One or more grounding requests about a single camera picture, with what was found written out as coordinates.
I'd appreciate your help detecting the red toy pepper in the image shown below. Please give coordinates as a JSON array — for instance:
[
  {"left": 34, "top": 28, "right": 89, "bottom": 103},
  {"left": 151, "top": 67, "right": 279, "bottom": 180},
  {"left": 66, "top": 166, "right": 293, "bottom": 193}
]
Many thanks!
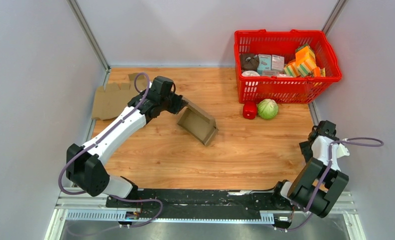
[{"left": 242, "top": 101, "right": 258, "bottom": 120}]

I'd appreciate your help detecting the brown cardboard paper box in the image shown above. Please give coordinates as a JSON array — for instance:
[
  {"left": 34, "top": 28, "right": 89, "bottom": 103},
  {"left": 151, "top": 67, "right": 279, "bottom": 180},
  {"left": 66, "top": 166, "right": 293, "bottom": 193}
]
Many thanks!
[{"left": 177, "top": 97, "right": 219, "bottom": 147}]

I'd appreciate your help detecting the brown round toy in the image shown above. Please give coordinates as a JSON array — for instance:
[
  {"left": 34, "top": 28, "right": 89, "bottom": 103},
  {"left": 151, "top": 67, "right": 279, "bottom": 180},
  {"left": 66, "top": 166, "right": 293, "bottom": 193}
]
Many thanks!
[{"left": 239, "top": 53, "right": 260, "bottom": 72}]

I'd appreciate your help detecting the aluminium frame rail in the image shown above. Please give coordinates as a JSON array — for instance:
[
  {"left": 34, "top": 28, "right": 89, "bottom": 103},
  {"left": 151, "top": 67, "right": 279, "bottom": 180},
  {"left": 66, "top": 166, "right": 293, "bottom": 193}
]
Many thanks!
[{"left": 43, "top": 187, "right": 367, "bottom": 240}]

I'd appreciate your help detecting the grey small carton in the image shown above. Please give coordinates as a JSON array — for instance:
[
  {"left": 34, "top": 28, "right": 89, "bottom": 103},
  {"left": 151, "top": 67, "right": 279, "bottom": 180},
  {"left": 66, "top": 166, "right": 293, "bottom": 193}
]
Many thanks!
[{"left": 271, "top": 54, "right": 285, "bottom": 73}]

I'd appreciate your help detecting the teal small carton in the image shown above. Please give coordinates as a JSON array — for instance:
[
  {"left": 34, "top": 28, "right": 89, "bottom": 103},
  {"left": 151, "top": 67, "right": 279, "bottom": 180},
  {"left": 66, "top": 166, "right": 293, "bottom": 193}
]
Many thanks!
[{"left": 257, "top": 54, "right": 272, "bottom": 75}]

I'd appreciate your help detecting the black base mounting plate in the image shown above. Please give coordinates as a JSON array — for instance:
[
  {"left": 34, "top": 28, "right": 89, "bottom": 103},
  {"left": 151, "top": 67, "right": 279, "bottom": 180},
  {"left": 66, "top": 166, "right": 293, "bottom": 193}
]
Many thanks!
[{"left": 105, "top": 188, "right": 297, "bottom": 220}]

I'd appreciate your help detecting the cardboard sheet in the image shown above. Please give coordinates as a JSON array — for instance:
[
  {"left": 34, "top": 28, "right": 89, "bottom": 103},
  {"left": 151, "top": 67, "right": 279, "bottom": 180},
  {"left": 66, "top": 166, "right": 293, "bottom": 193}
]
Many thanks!
[{"left": 91, "top": 73, "right": 147, "bottom": 120}]

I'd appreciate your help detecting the red plastic shopping basket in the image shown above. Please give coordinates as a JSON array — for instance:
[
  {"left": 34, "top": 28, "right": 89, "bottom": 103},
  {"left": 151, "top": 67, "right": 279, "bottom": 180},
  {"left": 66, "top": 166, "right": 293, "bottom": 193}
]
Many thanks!
[{"left": 234, "top": 29, "right": 342, "bottom": 104}]

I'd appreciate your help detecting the green toy cabbage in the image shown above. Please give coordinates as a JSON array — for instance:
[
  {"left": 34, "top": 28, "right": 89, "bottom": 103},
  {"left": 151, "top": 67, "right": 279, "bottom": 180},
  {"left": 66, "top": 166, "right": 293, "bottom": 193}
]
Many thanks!
[{"left": 257, "top": 99, "right": 279, "bottom": 120}]

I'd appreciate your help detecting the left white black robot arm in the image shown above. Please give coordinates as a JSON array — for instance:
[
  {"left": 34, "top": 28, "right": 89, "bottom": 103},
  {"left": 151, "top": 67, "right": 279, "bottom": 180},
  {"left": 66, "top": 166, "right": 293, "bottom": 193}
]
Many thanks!
[{"left": 58, "top": 72, "right": 188, "bottom": 208}]

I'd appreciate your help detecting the white round lid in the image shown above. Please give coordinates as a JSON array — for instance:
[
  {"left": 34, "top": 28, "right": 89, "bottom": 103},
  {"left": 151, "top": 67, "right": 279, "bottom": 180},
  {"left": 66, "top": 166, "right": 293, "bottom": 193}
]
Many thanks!
[{"left": 241, "top": 70, "right": 261, "bottom": 77}]

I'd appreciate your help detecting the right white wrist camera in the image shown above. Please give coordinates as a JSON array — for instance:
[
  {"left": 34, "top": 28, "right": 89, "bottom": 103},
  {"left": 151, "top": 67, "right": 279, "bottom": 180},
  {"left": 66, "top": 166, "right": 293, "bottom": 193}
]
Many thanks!
[{"left": 335, "top": 143, "right": 350, "bottom": 159}]

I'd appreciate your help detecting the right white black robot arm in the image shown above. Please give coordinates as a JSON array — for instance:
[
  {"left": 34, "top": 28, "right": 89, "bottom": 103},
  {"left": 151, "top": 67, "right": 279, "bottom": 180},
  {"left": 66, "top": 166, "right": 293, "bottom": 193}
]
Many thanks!
[{"left": 270, "top": 120, "right": 349, "bottom": 218}]

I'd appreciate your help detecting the orange green striped sponge stack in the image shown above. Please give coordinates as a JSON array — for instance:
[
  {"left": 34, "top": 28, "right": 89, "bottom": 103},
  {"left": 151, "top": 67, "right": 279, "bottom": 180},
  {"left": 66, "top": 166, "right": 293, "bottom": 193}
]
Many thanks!
[{"left": 284, "top": 44, "right": 326, "bottom": 78}]

